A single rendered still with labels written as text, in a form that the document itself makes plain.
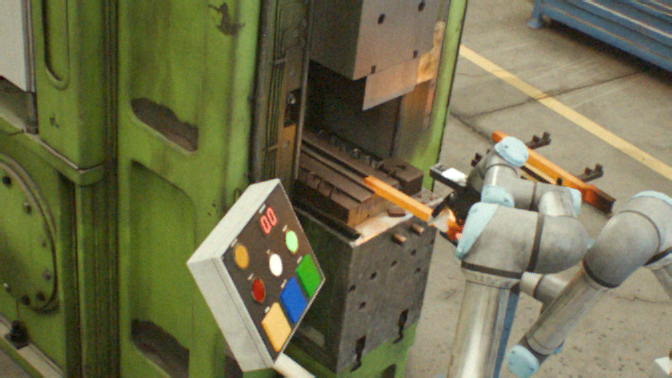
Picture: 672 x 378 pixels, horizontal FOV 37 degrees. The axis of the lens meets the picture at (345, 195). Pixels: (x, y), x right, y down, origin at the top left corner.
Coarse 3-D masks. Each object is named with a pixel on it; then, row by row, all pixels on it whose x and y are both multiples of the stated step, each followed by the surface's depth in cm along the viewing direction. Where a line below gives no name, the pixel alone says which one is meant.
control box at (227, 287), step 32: (256, 192) 226; (224, 224) 216; (256, 224) 216; (288, 224) 229; (192, 256) 206; (224, 256) 203; (256, 256) 214; (288, 256) 226; (224, 288) 205; (224, 320) 209; (256, 320) 209; (288, 320) 220; (256, 352) 211
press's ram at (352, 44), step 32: (320, 0) 237; (352, 0) 230; (384, 0) 234; (416, 0) 243; (320, 32) 241; (352, 32) 233; (384, 32) 239; (416, 32) 249; (352, 64) 237; (384, 64) 245
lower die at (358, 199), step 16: (320, 144) 287; (304, 160) 279; (320, 160) 278; (352, 160) 282; (304, 176) 274; (320, 176) 273; (336, 176) 274; (352, 176) 273; (368, 176) 274; (384, 176) 276; (320, 192) 268; (336, 192) 269; (352, 192) 268; (368, 192) 269; (336, 208) 265; (352, 208) 263; (368, 208) 269; (384, 208) 275; (352, 224) 266
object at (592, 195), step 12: (492, 132) 301; (528, 156) 292; (540, 156) 292; (540, 168) 290; (552, 168) 287; (564, 180) 283; (576, 180) 282; (588, 192) 278; (600, 192) 276; (600, 204) 276; (612, 204) 274
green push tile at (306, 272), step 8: (304, 264) 230; (312, 264) 233; (296, 272) 227; (304, 272) 229; (312, 272) 232; (304, 280) 228; (312, 280) 232; (320, 280) 235; (304, 288) 229; (312, 288) 231
